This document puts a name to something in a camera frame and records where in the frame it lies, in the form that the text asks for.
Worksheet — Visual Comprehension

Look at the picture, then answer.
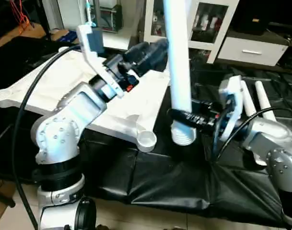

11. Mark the white plastic table leg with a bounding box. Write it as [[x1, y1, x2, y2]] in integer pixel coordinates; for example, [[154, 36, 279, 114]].
[[254, 80, 282, 121], [162, 0, 198, 147], [239, 80, 257, 118]]

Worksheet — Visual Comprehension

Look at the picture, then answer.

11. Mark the white plastic table top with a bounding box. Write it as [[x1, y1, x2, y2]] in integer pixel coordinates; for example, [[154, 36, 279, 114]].
[[0, 45, 171, 153]]

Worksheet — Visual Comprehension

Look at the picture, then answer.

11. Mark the black work mat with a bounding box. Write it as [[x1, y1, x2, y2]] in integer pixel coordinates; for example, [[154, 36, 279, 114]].
[[0, 36, 292, 228]]

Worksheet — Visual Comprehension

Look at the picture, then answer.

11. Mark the blue cardboard box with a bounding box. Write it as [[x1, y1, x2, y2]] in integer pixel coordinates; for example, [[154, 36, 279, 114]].
[[49, 28, 78, 44]]

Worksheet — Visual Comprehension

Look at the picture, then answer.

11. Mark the white glass-door cabinet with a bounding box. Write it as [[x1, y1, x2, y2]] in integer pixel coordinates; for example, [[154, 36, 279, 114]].
[[144, 0, 240, 64]]

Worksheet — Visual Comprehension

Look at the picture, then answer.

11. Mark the white low drawer unit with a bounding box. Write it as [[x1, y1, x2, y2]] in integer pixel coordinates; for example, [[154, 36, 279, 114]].
[[217, 35, 289, 67]]

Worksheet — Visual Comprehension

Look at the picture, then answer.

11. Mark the red wire bundle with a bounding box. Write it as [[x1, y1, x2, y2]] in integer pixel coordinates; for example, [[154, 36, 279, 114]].
[[8, 0, 32, 27]]

